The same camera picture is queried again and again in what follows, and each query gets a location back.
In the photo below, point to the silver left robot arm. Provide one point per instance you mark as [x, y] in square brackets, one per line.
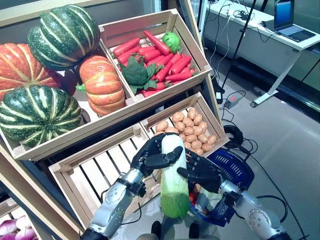
[112, 200]

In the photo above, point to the small orange pumpkin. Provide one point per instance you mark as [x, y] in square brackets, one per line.
[102, 82]

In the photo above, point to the tan ginger root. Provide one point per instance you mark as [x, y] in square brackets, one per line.
[197, 187]

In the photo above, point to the dark green broccoli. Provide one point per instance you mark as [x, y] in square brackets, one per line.
[135, 72]

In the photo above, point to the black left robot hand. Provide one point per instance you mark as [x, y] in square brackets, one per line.
[150, 160]

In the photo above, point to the large orange ribbed pumpkin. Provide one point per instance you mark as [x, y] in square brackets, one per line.
[17, 67]

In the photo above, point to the red orange carrot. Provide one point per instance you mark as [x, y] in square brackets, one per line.
[170, 66]
[128, 55]
[160, 60]
[147, 50]
[160, 85]
[151, 55]
[126, 46]
[156, 42]
[180, 65]
[178, 76]
[150, 93]

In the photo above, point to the wooden potato crate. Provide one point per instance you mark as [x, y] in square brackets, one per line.
[212, 120]

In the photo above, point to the wide slatted wooden crate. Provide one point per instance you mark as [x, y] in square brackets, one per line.
[100, 165]

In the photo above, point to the open grey laptop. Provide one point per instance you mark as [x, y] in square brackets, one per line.
[282, 12]

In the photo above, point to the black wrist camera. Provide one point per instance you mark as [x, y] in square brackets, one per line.
[137, 188]
[227, 200]

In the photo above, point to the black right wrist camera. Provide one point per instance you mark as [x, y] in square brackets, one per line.
[227, 200]

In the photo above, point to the green striped pumpkin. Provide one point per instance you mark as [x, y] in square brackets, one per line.
[65, 35]
[37, 112]

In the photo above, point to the tan potato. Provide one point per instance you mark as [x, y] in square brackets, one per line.
[203, 126]
[196, 144]
[179, 126]
[212, 139]
[162, 126]
[202, 138]
[192, 113]
[197, 130]
[197, 119]
[199, 151]
[178, 117]
[182, 137]
[207, 147]
[187, 145]
[188, 122]
[191, 138]
[188, 130]

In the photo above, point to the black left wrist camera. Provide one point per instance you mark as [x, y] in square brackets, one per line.
[137, 188]

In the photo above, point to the wooden onion crate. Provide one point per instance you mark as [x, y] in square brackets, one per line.
[10, 202]

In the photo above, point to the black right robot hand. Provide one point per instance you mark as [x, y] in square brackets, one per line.
[205, 177]

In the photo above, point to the light green round vegetable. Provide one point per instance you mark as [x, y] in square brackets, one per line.
[171, 41]

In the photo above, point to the purple white onion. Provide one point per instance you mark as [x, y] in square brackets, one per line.
[7, 225]
[25, 235]
[6, 236]
[23, 222]

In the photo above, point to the white office desk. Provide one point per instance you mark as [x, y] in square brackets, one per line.
[252, 27]

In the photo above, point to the black power adapter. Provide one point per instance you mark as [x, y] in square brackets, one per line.
[219, 96]

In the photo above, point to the wooden carrot crate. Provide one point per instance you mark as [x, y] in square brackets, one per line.
[192, 45]

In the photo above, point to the grey power strip red switch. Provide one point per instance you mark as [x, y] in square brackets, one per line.
[232, 100]

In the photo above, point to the wooden display shelf rack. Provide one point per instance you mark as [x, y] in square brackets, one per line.
[25, 180]

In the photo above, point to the red bell pepper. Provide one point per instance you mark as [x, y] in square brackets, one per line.
[192, 198]

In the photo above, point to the silver left robot leg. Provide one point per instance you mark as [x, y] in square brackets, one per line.
[156, 230]

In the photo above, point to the black tripod pole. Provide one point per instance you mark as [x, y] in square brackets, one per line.
[235, 50]

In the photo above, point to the blue plastic shopping basket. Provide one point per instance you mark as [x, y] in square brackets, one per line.
[235, 162]

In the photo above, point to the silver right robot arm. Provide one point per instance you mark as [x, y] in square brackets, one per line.
[257, 217]

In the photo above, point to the wooden pumpkin crate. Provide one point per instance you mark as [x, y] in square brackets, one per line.
[75, 131]

